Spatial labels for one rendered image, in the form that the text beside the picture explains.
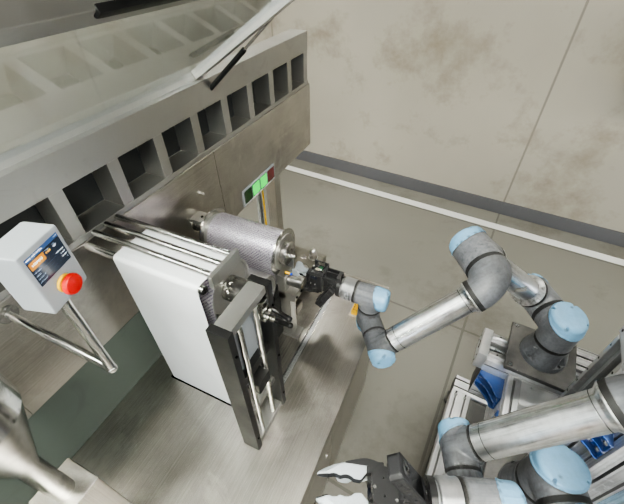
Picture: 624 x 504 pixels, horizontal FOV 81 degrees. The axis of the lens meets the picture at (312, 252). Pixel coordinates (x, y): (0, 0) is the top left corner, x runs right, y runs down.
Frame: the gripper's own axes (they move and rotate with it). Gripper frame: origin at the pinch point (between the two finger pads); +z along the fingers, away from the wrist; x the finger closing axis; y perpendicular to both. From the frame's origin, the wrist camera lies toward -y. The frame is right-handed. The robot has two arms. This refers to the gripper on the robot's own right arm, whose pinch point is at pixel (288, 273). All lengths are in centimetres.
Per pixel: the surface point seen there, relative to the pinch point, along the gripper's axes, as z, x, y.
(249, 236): 6.9, 9.4, 21.6
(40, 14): -11, 54, 85
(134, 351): 31, 44, -6
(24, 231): 2, 60, 62
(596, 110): -119, -239, -10
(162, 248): 13, 34, 35
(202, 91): 31, -11, 54
